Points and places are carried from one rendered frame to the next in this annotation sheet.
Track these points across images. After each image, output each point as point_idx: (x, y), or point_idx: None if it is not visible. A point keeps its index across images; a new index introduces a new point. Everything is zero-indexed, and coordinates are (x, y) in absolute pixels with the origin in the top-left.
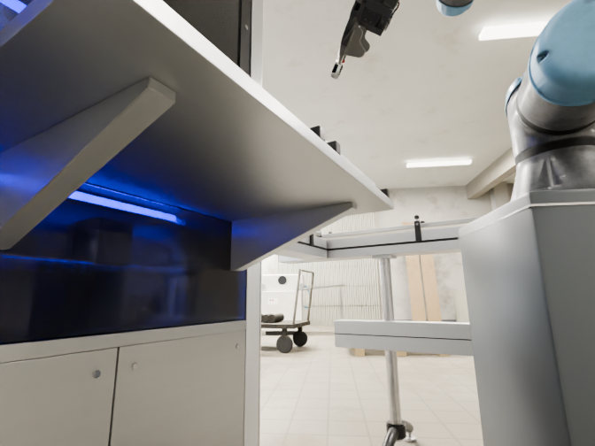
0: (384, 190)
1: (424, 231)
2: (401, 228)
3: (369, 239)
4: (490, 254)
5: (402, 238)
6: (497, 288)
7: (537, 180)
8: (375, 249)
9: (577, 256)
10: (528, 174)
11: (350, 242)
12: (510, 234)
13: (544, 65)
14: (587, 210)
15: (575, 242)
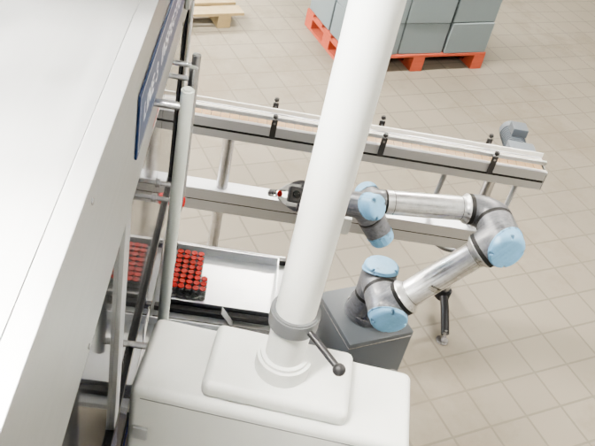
0: (283, 262)
1: (279, 130)
2: (256, 117)
3: (220, 122)
4: (329, 331)
5: (255, 130)
6: (327, 342)
7: (359, 313)
8: (225, 134)
9: (355, 359)
10: (357, 307)
11: (197, 119)
12: (339, 342)
13: (372, 323)
14: (365, 347)
15: (357, 356)
